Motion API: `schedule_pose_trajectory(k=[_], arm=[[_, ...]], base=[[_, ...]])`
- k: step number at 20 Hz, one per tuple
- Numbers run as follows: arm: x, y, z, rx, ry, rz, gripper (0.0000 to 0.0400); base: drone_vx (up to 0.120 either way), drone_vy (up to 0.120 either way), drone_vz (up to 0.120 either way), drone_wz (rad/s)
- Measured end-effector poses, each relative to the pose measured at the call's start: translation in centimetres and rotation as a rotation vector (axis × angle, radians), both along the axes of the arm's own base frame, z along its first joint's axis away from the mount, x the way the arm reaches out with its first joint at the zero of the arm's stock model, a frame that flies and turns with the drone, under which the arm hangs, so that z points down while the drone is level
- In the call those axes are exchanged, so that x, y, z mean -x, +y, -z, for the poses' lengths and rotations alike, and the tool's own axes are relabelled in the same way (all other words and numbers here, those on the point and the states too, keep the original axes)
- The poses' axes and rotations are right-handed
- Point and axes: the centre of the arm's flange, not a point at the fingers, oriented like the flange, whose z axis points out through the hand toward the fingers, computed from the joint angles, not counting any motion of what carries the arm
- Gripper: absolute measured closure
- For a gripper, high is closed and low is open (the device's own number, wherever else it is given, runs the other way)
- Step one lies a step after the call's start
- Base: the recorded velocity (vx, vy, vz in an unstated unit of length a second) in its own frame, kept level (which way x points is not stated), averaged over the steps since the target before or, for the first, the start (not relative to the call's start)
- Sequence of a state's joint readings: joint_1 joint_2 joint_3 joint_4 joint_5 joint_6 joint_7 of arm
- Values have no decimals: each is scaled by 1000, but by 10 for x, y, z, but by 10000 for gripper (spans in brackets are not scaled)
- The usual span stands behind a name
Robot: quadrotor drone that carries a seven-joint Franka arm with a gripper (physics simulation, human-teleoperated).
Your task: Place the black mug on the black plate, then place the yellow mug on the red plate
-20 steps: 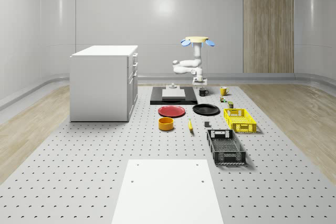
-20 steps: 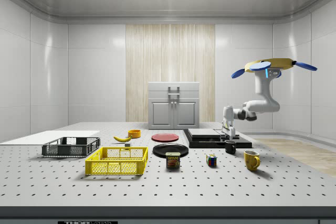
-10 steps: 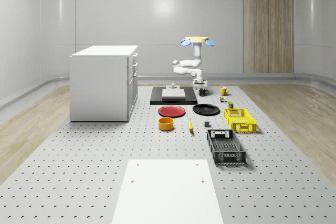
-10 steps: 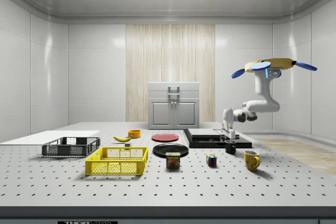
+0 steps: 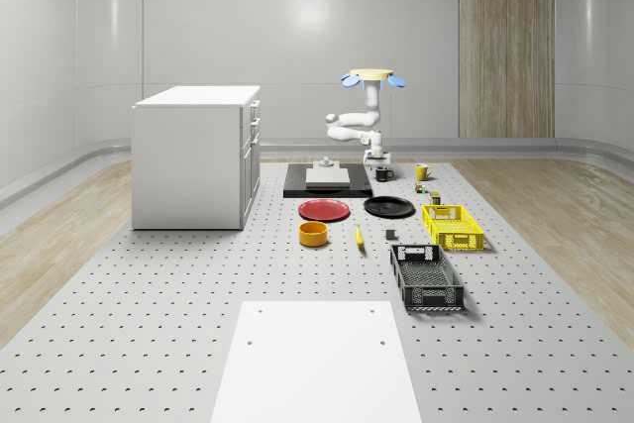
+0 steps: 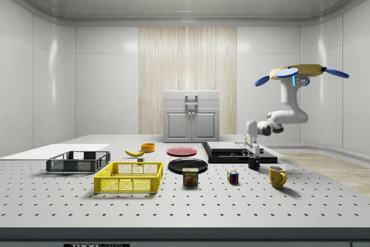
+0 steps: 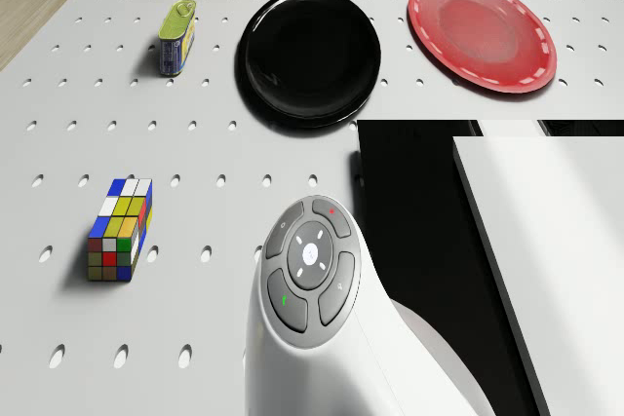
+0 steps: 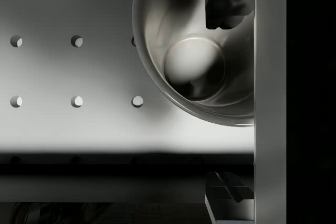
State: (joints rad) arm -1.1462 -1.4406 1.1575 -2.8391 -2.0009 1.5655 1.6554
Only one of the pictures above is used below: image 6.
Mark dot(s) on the red plate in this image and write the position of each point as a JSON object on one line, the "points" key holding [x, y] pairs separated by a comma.
{"points": [[182, 151]]}

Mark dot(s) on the white board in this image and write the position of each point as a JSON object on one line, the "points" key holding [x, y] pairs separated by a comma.
{"points": [[57, 151]]}

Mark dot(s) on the flat-sided can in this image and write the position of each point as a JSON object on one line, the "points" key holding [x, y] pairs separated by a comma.
{"points": [[190, 177]]}

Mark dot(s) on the dark grey basket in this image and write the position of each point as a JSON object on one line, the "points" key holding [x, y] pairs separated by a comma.
{"points": [[55, 166]]}

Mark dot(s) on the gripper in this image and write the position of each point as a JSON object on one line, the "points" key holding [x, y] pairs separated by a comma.
{"points": [[252, 142]]}

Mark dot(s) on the puzzle cube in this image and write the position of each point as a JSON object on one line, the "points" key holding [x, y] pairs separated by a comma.
{"points": [[233, 177]]}

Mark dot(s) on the black mug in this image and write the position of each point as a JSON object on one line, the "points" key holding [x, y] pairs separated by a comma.
{"points": [[253, 163]]}

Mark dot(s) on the yellow mug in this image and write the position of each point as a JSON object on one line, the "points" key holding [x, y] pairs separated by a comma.
{"points": [[276, 176]]}

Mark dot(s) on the banana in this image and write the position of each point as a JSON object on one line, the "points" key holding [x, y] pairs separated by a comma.
{"points": [[134, 153]]}

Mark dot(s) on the drone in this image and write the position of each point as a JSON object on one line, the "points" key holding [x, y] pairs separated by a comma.
{"points": [[306, 69]]}

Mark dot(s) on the grey cube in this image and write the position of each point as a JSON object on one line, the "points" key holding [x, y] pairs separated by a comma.
{"points": [[140, 160]]}

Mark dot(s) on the yellow bowl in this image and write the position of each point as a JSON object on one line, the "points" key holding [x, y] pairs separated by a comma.
{"points": [[148, 148]]}

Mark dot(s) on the white cabinet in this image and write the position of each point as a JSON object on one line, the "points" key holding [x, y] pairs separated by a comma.
{"points": [[190, 122]]}

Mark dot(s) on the black stove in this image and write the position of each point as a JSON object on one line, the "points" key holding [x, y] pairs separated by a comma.
{"points": [[228, 154]]}

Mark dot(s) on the yellow basket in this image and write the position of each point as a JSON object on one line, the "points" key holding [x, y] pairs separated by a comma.
{"points": [[127, 184]]}

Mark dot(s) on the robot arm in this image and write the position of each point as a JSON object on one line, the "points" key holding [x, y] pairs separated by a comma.
{"points": [[289, 96]]}

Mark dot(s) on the black plate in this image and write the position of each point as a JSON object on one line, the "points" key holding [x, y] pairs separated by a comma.
{"points": [[179, 164]]}

